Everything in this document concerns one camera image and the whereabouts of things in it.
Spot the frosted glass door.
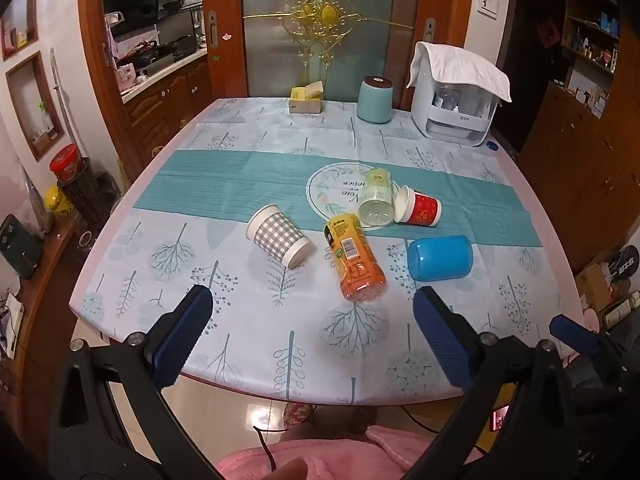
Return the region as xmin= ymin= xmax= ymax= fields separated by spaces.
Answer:
xmin=242 ymin=0 xmax=422 ymax=112

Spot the wooden kitchen cabinet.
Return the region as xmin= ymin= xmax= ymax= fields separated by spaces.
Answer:
xmin=122 ymin=55 xmax=211 ymax=162

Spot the grey checkered paper cup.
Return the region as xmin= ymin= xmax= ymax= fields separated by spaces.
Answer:
xmin=246 ymin=204 xmax=314 ymax=269

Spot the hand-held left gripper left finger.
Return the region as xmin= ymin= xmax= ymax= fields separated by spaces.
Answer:
xmin=47 ymin=285 xmax=222 ymax=480

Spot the yellow container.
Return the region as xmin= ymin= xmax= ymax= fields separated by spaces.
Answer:
xmin=44 ymin=186 xmax=71 ymax=216

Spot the wooden wall shelf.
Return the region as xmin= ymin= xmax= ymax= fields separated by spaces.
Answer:
xmin=560 ymin=0 xmax=622 ymax=117

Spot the red paper cup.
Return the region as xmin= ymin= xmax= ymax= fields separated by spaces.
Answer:
xmin=393 ymin=185 xmax=444 ymax=228

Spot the tree print tablecloth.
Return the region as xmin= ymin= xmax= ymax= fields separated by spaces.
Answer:
xmin=67 ymin=97 xmax=589 ymax=407

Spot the patterned slipper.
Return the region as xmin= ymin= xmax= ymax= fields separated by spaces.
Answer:
xmin=282 ymin=402 xmax=315 ymax=429

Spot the tall wooden cabinet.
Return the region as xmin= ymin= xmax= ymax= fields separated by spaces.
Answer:
xmin=517 ymin=80 xmax=640 ymax=273

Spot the black cable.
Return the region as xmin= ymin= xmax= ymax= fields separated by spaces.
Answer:
xmin=252 ymin=425 xmax=279 ymax=474

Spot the blue plastic cup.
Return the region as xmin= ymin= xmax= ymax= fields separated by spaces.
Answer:
xmin=406 ymin=235 xmax=474 ymax=282

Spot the white countertop appliance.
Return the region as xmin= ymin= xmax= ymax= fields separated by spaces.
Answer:
xmin=411 ymin=42 xmax=504 ymax=148

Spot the yellow tissue box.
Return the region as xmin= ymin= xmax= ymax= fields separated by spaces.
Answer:
xmin=288 ymin=81 xmax=325 ymax=115

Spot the orange drink bottle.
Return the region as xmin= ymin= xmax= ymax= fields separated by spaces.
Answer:
xmin=324 ymin=212 xmax=389 ymax=305

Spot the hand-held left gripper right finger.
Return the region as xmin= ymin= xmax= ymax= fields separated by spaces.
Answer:
xmin=399 ymin=286 xmax=582 ymax=480

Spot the teal canister with brown lid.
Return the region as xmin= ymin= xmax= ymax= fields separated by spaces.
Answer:
xmin=356 ymin=76 xmax=395 ymax=125

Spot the black mesh basket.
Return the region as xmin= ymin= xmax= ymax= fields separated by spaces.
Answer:
xmin=56 ymin=157 xmax=124 ymax=234

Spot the clear green plastic cup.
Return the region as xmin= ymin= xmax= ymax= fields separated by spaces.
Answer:
xmin=357 ymin=167 xmax=397 ymax=230

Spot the white towel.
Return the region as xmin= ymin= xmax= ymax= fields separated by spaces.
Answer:
xmin=406 ymin=41 xmax=513 ymax=104

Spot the cardboard box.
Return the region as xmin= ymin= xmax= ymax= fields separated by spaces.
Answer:
xmin=575 ymin=262 xmax=614 ymax=312

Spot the wooden wall niche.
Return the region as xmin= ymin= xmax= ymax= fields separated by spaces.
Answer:
xmin=5 ymin=51 xmax=66 ymax=163
xmin=0 ymin=0 xmax=40 ymax=61

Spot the red tin can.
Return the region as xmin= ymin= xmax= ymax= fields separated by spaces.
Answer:
xmin=49 ymin=143 xmax=83 ymax=181

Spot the pink garment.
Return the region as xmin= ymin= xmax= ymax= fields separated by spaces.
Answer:
xmin=216 ymin=425 xmax=442 ymax=480

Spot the black racket bag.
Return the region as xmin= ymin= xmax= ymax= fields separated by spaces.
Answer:
xmin=602 ymin=245 xmax=640 ymax=284

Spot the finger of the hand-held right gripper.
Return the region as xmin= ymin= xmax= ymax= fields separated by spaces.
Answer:
xmin=549 ymin=314 xmax=633 ymax=363

